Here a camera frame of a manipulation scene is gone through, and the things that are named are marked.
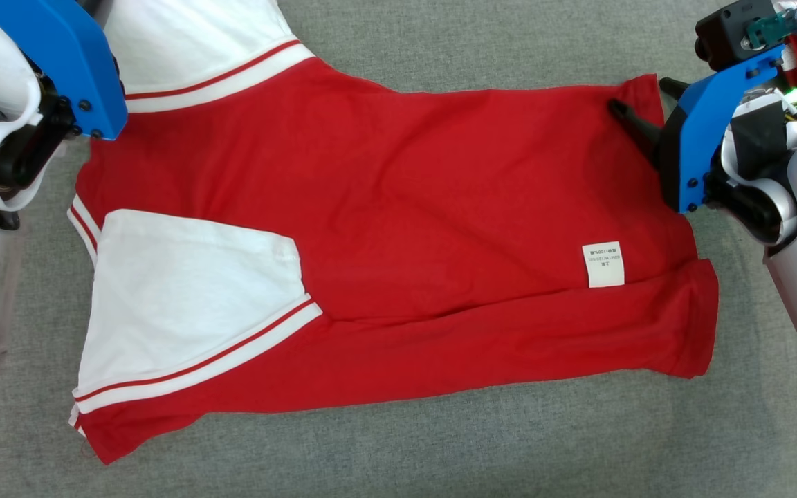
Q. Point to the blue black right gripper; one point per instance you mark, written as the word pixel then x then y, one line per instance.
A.
pixel 703 124

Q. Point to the red and white t-shirt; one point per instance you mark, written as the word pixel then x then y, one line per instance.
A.
pixel 405 207

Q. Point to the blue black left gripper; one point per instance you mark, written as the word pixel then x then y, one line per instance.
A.
pixel 59 48

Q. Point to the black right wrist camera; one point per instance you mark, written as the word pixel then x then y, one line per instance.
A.
pixel 730 34

